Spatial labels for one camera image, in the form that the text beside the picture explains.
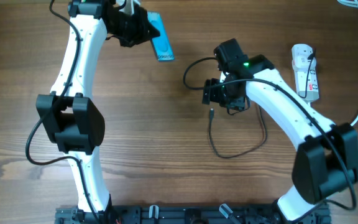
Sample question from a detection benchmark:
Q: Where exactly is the teal Galaxy smartphone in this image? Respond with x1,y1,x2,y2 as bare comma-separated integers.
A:
148,12,175,62

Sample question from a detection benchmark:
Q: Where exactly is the black USB charger cable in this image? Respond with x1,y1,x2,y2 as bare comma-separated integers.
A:
208,48,317,159

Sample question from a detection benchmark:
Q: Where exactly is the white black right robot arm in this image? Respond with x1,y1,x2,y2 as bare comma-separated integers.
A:
202,39,358,223

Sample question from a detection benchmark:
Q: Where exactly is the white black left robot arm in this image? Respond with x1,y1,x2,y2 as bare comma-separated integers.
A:
25,1,160,223

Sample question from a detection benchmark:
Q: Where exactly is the white power strip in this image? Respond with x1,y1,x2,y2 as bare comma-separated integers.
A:
291,44,319,105

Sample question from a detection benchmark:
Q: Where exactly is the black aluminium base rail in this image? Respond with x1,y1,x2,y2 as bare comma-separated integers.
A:
55,204,332,224

